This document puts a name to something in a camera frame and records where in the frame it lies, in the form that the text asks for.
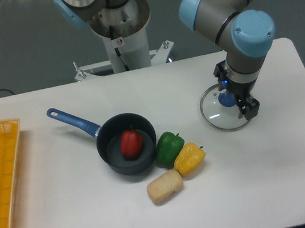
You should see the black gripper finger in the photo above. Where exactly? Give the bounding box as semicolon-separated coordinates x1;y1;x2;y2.
236;95;260;121
213;62;228;90

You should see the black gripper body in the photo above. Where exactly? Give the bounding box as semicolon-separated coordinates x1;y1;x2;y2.
214;55;264;103

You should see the glass pot lid blue knob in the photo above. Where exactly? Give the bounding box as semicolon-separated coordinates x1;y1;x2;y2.
196;79;256;136

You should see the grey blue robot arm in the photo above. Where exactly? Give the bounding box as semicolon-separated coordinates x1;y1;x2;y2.
53;0;276;130

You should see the yellow bell pepper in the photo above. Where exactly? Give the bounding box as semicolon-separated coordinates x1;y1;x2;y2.
174;142;206;177

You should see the green bell pepper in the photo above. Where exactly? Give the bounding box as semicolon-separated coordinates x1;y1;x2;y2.
155;132;185;166

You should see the red bell pepper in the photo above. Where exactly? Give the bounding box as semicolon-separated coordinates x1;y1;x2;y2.
120;126;144;160

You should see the beige bread loaf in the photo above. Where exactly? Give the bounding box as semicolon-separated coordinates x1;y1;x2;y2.
146;169;184;205

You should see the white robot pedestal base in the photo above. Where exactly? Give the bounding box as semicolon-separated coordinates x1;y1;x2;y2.
73;0;174;82

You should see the dark pot blue handle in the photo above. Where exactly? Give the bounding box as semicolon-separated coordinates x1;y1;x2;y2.
46;108;156;175

